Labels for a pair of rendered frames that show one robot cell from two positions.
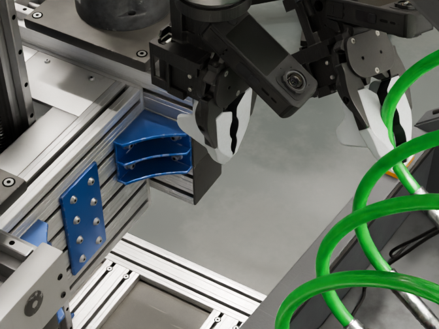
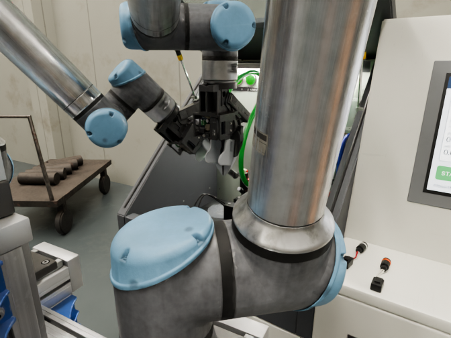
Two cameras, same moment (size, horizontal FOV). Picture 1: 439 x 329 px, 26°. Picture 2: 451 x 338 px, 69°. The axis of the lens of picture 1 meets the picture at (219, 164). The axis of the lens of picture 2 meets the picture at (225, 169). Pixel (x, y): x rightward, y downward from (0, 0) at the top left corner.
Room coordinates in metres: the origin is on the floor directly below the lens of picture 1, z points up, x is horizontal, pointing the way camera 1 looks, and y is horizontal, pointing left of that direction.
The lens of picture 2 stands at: (0.75, 0.73, 1.44)
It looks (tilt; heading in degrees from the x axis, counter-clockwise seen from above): 18 degrees down; 268
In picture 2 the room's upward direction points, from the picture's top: straight up
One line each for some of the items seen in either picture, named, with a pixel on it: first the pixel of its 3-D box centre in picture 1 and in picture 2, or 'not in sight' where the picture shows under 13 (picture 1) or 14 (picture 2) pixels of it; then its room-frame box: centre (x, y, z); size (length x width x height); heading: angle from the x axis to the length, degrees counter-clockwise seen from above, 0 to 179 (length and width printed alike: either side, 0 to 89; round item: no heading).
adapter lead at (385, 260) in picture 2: not in sight; (381, 273); (0.37, 0.11, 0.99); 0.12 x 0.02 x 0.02; 53
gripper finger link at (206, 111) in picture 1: (214, 108); (232, 137); (0.70, 0.00, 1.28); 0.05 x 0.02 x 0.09; 144
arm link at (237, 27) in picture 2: not in sight; (219, 27); (0.73, 0.11, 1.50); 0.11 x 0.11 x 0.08; 9
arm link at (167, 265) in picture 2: not in sight; (170, 270); (0.80, 0.39, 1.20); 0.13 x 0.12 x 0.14; 9
